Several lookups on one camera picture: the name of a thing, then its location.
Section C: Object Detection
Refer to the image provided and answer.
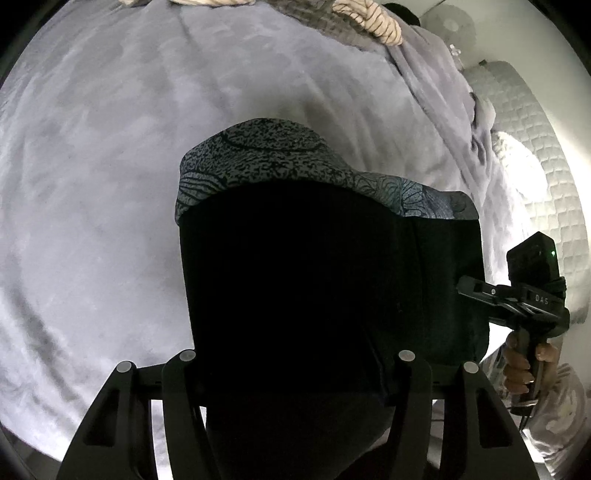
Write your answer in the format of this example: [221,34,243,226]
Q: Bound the person's right hand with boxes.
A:
[502,331,560,397]

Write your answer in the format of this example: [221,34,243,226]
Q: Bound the dark cloth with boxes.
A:
[383,2,422,27]

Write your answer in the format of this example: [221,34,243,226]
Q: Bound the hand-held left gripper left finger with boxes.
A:
[55,349,222,480]

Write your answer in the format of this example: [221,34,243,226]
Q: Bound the person's right forearm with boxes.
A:
[522,362,591,480]

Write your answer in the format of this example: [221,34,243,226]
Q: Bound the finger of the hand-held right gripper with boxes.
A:
[456,275,525,324]

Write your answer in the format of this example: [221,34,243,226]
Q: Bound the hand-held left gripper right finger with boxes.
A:
[385,349,541,480]

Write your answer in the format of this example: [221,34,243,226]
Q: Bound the white quilted mattress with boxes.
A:
[464,60,585,324]

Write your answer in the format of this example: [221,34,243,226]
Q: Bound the striped beige grey quilt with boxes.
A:
[120,0,402,49]

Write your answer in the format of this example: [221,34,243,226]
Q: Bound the white round fan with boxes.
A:
[420,7,476,65]

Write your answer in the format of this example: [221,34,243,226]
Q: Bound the black pants with patterned waistband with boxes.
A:
[174,117,491,480]

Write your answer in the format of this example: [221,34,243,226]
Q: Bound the grey plush blanket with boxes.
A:
[0,0,546,467]

